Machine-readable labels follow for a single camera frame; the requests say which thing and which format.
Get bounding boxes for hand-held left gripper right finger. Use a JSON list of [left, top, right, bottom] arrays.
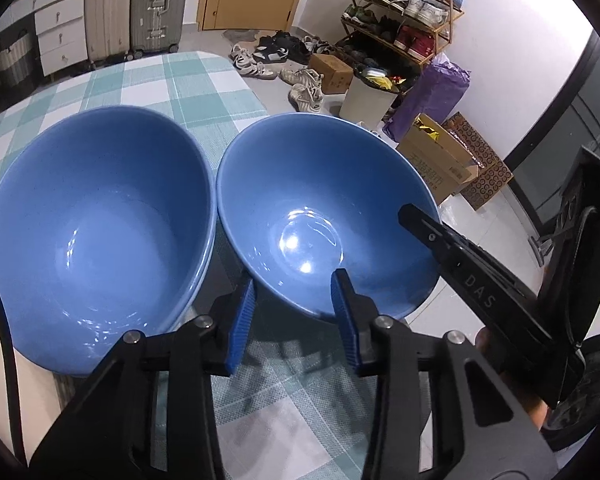
[[330, 268, 563, 480]]

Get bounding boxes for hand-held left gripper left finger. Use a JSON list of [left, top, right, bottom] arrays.
[[27, 270, 256, 480]]

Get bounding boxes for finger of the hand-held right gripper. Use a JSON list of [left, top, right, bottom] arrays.
[[397, 203, 468, 271]]

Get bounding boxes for blue bowl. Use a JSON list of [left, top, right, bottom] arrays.
[[155, 210, 217, 333], [215, 112, 442, 323], [0, 105, 217, 378]]

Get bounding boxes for person's right hand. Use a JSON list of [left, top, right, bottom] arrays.
[[474, 327, 548, 428]]

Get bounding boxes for open cardboard box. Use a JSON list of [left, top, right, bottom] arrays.
[[396, 112, 481, 206]]

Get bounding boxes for patterned brown box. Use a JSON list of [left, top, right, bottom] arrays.
[[440, 111, 515, 211]]

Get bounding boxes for yellow packet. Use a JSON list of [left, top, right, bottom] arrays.
[[412, 115, 453, 143]]

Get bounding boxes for purple bag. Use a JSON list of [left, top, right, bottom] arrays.
[[382, 52, 472, 142]]

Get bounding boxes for white trash bin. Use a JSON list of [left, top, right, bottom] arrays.
[[339, 72, 406, 127]]

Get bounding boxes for brown cardboard box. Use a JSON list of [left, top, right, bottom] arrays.
[[307, 52, 355, 95]]

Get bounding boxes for wooden shoe rack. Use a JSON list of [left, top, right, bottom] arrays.
[[341, 0, 465, 68]]

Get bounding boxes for rows of assorted shoes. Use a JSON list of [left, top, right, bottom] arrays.
[[342, 0, 468, 61]]

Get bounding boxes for scattered sneakers group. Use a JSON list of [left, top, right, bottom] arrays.
[[229, 30, 341, 113]]

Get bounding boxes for teal checkered tablecloth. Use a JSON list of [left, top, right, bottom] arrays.
[[0, 51, 431, 480]]

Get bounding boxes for silver suitcase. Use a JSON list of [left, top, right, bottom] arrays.
[[129, 0, 192, 59]]

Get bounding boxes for beige suitcase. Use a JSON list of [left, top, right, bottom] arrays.
[[83, 0, 136, 67]]

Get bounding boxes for woven laundry basket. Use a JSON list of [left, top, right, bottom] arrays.
[[0, 32, 36, 86]]

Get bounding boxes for white drawer dresser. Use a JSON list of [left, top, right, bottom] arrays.
[[10, 0, 88, 78]]

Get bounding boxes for black cable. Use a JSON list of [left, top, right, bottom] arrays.
[[0, 255, 31, 466]]

